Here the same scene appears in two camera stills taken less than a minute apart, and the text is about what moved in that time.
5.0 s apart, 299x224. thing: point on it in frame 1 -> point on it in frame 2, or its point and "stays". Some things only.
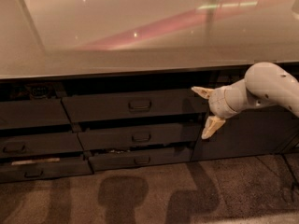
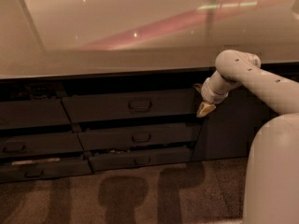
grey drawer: (135, 105) stays
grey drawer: (107, 161) stays
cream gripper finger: (213, 124) -> (205, 108)
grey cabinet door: (257, 132) stays
